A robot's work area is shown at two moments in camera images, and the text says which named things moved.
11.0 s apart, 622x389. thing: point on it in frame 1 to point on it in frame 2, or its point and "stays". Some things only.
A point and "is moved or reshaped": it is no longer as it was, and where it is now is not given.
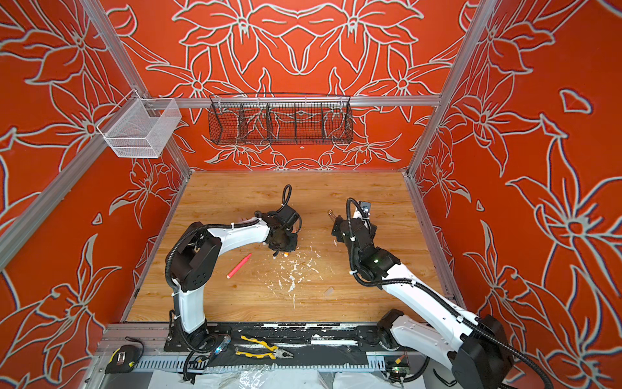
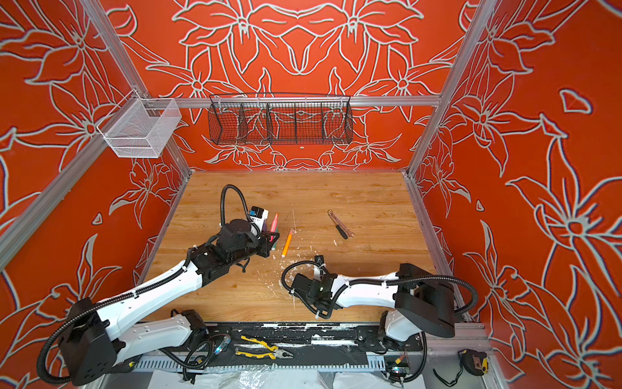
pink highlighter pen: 239,266 is moved or reshaped
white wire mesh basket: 140,127 stays
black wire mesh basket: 280,119 stays
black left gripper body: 287,241 to 253,245
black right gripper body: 339,224 to 314,305
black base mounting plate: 283,345 stays
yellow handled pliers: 275,353 stays
